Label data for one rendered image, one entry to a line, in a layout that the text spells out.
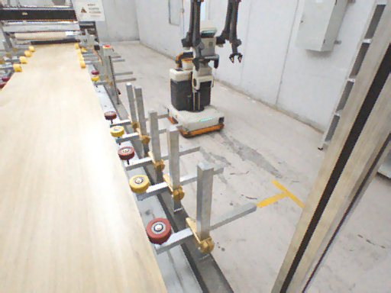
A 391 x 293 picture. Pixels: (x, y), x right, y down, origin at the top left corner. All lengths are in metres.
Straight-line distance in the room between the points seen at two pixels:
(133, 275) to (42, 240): 0.32
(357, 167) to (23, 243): 0.86
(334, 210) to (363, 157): 0.08
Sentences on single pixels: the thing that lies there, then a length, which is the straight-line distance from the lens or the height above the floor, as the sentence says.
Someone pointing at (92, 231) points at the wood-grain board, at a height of 0.90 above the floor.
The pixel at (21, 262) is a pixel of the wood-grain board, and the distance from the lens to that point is 0.86.
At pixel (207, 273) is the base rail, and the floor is 0.70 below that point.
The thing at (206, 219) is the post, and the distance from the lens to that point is 0.75.
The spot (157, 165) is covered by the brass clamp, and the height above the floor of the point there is 0.83.
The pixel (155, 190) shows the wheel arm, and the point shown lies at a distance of 0.98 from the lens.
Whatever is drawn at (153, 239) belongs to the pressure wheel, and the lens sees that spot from 0.75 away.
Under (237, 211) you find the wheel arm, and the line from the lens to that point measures 0.94.
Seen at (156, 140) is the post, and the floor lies 0.96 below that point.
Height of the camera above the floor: 1.52
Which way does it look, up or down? 32 degrees down
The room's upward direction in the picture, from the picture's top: straight up
